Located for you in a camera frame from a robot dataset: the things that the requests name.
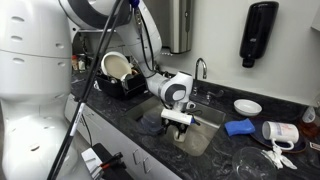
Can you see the spice bottle white label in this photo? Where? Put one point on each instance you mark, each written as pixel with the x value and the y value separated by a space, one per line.
pixel 82 63

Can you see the chrome gooseneck faucet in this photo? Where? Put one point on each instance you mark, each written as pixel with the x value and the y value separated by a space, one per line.
pixel 196 66

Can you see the clear dish soap bottle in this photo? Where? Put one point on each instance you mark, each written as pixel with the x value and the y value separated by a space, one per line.
pixel 309 115

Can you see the black wall soap dispenser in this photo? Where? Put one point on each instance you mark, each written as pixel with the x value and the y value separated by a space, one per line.
pixel 258 30

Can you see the plain white mug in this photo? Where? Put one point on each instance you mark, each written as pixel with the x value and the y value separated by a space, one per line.
pixel 180 137

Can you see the white paper sheets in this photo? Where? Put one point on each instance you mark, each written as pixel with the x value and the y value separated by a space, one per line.
pixel 90 160

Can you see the small white bowl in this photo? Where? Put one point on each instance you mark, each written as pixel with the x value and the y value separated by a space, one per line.
pixel 247 107

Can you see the spice bottle red label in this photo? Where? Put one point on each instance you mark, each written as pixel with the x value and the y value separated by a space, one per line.
pixel 74 63

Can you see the blue sponge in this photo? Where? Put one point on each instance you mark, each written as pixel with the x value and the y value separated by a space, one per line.
pixel 239 127

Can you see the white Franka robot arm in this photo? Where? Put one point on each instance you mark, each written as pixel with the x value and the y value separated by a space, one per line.
pixel 30 66

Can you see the clear glass bowl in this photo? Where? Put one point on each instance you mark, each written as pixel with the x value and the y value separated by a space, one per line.
pixel 253 165

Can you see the black orange clamp tool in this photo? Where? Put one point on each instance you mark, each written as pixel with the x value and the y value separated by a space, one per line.
pixel 111 160

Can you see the printed white mug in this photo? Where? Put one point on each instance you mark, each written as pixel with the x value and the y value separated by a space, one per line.
pixel 281 131

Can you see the stainless steel sink basin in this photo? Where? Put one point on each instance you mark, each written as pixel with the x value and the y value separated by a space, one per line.
pixel 203 133

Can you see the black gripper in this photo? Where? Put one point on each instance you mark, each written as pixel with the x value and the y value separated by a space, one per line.
pixel 170 124

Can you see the large cream plate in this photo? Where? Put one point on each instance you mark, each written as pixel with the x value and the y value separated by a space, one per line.
pixel 115 65

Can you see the steel paper towel dispenser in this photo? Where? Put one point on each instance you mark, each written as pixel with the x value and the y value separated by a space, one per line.
pixel 180 26

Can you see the black dish rack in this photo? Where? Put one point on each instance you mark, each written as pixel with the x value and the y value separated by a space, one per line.
pixel 113 87

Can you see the crumpled white wrapper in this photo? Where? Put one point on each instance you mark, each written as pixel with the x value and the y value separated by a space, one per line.
pixel 278 156

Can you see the dark round plate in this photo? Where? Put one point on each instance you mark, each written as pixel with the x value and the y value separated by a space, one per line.
pixel 301 145

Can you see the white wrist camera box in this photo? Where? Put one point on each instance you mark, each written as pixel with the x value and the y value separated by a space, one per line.
pixel 176 117

